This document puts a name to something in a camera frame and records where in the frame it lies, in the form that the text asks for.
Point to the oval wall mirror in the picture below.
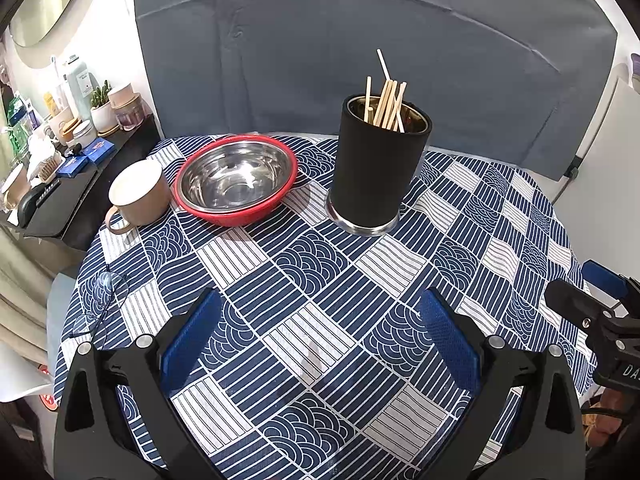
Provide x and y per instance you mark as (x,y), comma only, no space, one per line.
(45,10)

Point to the black cylindrical utensil holder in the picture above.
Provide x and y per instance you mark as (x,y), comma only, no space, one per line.
(375,175)

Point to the beige mug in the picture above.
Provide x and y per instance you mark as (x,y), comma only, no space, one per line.
(142,195)

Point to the red bowl with steel inside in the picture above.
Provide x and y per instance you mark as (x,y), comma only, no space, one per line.
(235,180)

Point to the small potted cactus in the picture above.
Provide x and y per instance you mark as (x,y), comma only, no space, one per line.
(102,110)

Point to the grey-blue backdrop cloth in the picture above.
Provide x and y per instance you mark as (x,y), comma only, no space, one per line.
(375,25)

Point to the green plastic bottle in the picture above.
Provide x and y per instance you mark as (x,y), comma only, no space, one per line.
(17,130)

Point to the blue box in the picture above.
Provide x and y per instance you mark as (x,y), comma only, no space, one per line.
(98,151)
(74,166)

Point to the white round jar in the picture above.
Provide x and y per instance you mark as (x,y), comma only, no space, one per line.
(85,134)

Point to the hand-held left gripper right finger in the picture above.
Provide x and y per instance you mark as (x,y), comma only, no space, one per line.
(450,345)

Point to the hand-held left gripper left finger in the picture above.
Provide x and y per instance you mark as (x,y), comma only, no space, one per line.
(192,340)

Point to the beige curtain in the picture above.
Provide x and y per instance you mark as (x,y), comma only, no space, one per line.
(25,285)

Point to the yellow bottle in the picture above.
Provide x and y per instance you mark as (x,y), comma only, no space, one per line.
(50,105)

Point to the pale green bottle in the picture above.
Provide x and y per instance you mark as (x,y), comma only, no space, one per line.
(80,82)

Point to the black desk device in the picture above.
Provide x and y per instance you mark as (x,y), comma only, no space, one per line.
(37,202)

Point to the bunch of wooden chopsticks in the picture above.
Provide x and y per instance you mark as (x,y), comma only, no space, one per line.
(386,102)

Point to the glass jar with wooden lid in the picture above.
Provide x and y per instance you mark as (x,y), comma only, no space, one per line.
(129,112)

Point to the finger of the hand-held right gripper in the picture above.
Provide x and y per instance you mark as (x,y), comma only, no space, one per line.
(570,297)
(605,275)

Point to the thin-rimmed eyeglasses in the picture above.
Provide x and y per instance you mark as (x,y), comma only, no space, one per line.
(107,285)

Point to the blue white patterned tablecloth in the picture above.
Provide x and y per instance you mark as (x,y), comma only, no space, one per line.
(325,280)

